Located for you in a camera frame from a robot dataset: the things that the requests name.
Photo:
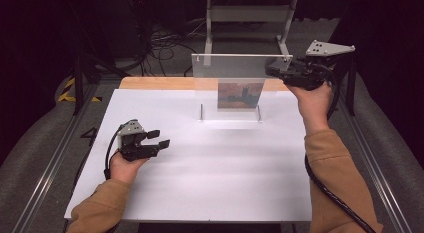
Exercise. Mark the aluminium rail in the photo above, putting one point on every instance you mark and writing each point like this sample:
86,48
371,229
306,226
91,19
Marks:
383,179
50,166

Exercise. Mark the white board mat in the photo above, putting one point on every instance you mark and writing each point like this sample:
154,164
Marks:
200,179

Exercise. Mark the yellow black hazard tape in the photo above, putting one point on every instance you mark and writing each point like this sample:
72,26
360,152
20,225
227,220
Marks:
69,89

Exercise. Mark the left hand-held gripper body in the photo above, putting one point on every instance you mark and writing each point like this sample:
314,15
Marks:
131,128

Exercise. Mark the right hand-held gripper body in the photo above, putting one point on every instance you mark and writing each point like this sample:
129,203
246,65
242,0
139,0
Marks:
325,49

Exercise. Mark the person's left hand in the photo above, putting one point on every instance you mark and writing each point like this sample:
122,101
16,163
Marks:
125,169

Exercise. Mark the person's right hand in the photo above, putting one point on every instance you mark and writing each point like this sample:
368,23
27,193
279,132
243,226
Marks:
313,106

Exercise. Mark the white metal stand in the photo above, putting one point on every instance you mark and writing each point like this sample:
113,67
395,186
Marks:
250,13

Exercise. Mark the picture card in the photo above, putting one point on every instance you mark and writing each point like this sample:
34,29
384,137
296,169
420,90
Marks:
240,94

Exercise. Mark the clear acrylic photo frame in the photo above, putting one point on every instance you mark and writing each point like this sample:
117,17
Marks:
233,66

